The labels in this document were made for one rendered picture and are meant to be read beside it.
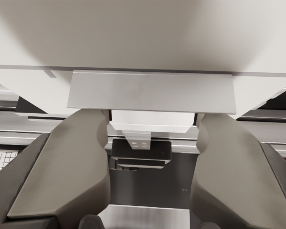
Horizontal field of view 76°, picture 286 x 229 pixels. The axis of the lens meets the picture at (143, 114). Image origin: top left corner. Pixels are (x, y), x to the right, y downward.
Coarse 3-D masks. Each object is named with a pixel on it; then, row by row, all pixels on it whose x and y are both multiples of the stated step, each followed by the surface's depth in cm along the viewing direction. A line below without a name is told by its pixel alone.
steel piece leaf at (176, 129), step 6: (114, 126) 21; (120, 126) 21; (126, 126) 20; (132, 126) 20; (138, 126) 20; (144, 126) 20; (150, 126) 20; (156, 126) 20; (162, 126) 20; (168, 126) 20; (174, 126) 19; (180, 126) 19; (186, 126) 19; (180, 132) 22
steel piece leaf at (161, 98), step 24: (96, 72) 10; (120, 72) 10; (144, 72) 10; (168, 72) 10; (72, 96) 9; (96, 96) 9; (120, 96) 9; (144, 96) 9; (168, 96) 9; (192, 96) 9; (216, 96) 9; (120, 120) 18; (144, 120) 18; (168, 120) 17; (192, 120) 17
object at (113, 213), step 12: (108, 216) 17; (120, 216) 17; (132, 216) 17; (144, 216) 16; (156, 216) 16; (168, 216) 16; (180, 216) 16; (108, 228) 16; (120, 228) 16; (132, 228) 16; (144, 228) 16; (156, 228) 16; (168, 228) 16; (180, 228) 16
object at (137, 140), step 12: (132, 132) 22; (144, 132) 22; (120, 144) 37; (132, 144) 31; (144, 144) 30; (156, 144) 36; (168, 144) 36; (120, 156) 36; (132, 156) 36; (144, 156) 36; (156, 156) 36; (168, 156) 36
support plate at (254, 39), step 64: (0, 0) 6; (64, 0) 6; (128, 0) 6; (192, 0) 6; (256, 0) 6; (0, 64) 10; (64, 64) 10; (128, 64) 9; (192, 64) 9; (256, 64) 9
